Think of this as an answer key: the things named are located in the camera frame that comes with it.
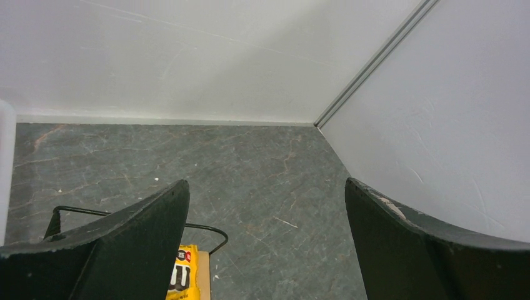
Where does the right corner aluminium profile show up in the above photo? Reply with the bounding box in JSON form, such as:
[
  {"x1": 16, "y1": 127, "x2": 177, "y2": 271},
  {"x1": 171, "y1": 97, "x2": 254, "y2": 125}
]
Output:
[{"x1": 313, "y1": 0, "x2": 440, "y2": 129}]

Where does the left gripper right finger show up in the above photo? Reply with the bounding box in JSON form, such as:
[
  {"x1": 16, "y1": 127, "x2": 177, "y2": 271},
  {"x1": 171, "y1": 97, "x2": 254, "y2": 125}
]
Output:
[{"x1": 344, "y1": 178, "x2": 529, "y2": 299}]

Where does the white plastic basket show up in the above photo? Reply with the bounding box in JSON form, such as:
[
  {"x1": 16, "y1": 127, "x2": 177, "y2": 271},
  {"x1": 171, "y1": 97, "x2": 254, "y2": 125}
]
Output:
[{"x1": 0, "y1": 100, "x2": 17, "y2": 246}]

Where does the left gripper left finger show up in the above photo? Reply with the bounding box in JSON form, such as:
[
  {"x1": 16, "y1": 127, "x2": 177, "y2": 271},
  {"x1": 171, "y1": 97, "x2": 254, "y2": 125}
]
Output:
[{"x1": 1, "y1": 180, "x2": 190, "y2": 299}]

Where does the yellow candy bag on shelf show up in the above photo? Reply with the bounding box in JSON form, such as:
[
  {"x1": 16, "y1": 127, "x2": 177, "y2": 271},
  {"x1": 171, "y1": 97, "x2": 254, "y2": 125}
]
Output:
[{"x1": 166, "y1": 244, "x2": 201, "y2": 300}]

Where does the wooden wire shelf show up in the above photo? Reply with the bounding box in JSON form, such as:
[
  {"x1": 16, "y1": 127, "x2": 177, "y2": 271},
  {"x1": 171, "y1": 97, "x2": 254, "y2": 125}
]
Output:
[{"x1": 44, "y1": 206, "x2": 229, "y2": 299}]

